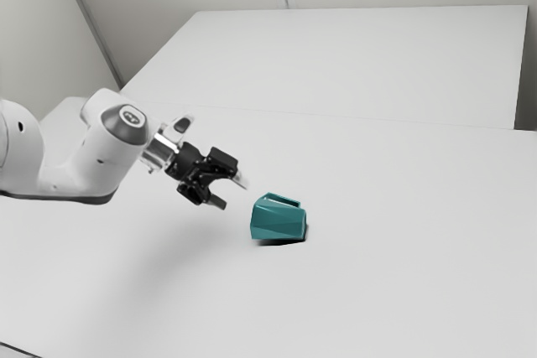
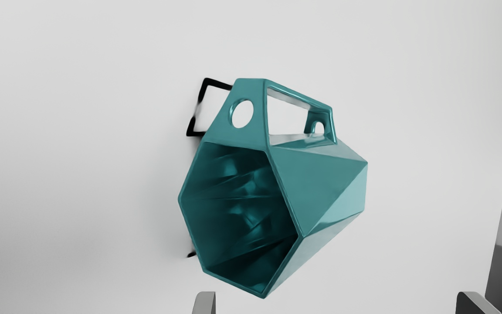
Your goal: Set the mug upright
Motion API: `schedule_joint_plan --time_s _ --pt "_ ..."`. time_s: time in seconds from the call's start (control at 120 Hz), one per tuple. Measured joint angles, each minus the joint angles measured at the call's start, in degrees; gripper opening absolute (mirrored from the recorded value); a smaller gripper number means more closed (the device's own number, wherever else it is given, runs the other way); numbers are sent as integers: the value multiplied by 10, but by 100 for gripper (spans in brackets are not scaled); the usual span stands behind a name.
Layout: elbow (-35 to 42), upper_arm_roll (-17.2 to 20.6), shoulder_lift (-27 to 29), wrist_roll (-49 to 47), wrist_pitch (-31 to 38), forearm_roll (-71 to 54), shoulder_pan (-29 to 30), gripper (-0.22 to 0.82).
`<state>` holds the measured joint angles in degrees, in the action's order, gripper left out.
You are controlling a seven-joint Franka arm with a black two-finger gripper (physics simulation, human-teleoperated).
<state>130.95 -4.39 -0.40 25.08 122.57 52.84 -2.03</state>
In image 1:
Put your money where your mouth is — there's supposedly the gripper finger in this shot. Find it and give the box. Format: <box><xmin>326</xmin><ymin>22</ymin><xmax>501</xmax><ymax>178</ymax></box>
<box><xmin>203</xmin><ymin>146</ymin><xmax>252</xmax><ymax>190</ymax></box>
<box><xmin>176</xmin><ymin>173</ymin><xmax>228</xmax><ymax>211</ymax></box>

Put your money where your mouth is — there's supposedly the teal faceted mug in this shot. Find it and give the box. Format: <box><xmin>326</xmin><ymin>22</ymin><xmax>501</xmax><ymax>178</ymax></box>
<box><xmin>250</xmin><ymin>192</ymin><xmax>310</xmax><ymax>244</ymax></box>

